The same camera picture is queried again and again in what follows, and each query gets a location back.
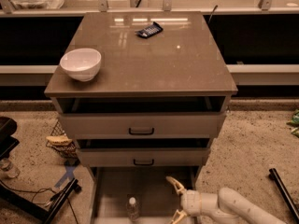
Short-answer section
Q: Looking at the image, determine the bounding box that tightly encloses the white bowl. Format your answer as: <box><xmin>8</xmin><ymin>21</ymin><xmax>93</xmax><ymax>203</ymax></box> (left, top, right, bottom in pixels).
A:
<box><xmin>60</xmin><ymin>48</ymin><xmax>102</xmax><ymax>82</ymax></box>

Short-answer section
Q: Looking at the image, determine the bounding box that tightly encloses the black stand base left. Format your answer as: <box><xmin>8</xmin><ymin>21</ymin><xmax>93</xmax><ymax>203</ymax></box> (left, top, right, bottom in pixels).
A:
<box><xmin>0</xmin><ymin>116</ymin><xmax>82</xmax><ymax>224</ymax></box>

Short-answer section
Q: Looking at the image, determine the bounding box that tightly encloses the black cable on floor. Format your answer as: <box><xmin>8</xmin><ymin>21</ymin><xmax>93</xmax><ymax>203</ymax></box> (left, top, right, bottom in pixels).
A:
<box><xmin>0</xmin><ymin>180</ymin><xmax>80</xmax><ymax>224</ymax></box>

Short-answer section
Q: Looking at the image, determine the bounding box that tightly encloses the top grey drawer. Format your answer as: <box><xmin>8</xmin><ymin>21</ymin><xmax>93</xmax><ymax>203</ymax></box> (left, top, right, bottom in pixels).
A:
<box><xmin>59</xmin><ymin>113</ymin><xmax>226</xmax><ymax>139</ymax></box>

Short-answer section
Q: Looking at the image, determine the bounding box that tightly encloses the blue tape cross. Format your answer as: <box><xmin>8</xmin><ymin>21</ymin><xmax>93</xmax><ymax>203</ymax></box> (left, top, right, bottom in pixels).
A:
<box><xmin>54</xmin><ymin>159</ymin><xmax>79</xmax><ymax>189</ymax></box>

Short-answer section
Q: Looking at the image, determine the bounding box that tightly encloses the clear bottle on floor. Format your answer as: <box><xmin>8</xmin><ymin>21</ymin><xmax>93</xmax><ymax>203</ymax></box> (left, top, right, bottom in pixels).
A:
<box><xmin>0</xmin><ymin>158</ymin><xmax>20</xmax><ymax>178</ymax></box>

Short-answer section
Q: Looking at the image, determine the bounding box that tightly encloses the middle grey drawer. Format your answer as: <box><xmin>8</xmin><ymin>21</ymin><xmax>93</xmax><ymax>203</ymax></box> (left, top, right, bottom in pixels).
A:
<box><xmin>77</xmin><ymin>147</ymin><xmax>210</xmax><ymax>167</ymax></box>

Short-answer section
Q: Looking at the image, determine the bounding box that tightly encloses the bottom open drawer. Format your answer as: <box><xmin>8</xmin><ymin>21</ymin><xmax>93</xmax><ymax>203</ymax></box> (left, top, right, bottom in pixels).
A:
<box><xmin>89</xmin><ymin>167</ymin><xmax>195</xmax><ymax>224</ymax></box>

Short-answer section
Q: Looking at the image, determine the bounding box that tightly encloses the wire basket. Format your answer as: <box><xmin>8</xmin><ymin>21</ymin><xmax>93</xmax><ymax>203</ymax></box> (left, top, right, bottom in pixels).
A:
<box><xmin>46</xmin><ymin>121</ymin><xmax>77</xmax><ymax>159</ymax></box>

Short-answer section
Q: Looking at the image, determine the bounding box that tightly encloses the black bar on floor right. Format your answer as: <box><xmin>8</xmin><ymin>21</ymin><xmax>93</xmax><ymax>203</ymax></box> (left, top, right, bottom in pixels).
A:
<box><xmin>269</xmin><ymin>168</ymin><xmax>299</xmax><ymax>224</ymax></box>

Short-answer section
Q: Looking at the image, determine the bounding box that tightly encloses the green packet on floor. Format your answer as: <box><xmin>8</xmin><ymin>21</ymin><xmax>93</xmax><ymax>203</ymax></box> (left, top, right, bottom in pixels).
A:
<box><xmin>287</xmin><ymin>109</ymin><xmax>299</xmax><ymax>137</ymax></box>

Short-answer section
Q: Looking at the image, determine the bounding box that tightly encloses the bread loaf in basket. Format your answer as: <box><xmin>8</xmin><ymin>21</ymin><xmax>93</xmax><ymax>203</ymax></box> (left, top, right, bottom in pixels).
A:
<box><xmin>46</xmin><ymin>135</ymin><xmax>72</xmax><ymax>147</ymax></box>

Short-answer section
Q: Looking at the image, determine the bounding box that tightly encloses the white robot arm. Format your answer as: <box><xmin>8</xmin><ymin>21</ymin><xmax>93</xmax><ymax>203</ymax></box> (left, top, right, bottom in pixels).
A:
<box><xmin>166</xmin><ymin>176</ymin><xmax>287</xmax><ymax>224</ymax></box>

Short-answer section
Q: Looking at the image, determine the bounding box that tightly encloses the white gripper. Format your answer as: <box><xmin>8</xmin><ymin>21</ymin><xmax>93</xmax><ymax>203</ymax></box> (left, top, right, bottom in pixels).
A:
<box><xmin>166</xmin><ymin>176</ymin><xmax>202</xmax><ymax>224</ymax></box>

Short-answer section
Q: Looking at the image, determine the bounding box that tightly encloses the clear water bottle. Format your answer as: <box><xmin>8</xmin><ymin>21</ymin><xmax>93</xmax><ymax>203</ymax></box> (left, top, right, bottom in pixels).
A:
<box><xmin>126</xmin><ymin>197</ymin><xmax>140</xmax><ymax>221</ymax></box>

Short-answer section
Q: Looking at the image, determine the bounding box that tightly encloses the grey drawer cabinet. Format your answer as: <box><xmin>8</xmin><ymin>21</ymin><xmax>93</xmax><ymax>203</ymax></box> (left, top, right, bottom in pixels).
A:
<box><xmin>44</xmin><ymin>11</ymin><xmax>238</xmax><ymax>173</ymax></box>

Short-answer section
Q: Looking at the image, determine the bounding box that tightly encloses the dark blue snack packet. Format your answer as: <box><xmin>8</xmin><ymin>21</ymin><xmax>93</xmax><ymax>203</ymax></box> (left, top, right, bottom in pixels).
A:
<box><xmin>135</xmin><ymin>22</ymin><xmax>164</xmax><ymax>38</ymax></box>

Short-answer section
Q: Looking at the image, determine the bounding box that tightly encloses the grey drawer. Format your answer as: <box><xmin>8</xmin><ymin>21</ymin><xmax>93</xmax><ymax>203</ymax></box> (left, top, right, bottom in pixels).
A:
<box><xmin>77</xmin><ymin>147</ymin><xmax>210</xmax><ymax>167</ymax></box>
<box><xmin>59</xmin><ymin>113</ymin><xmax>226</xmax><ymax>139</ymax></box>

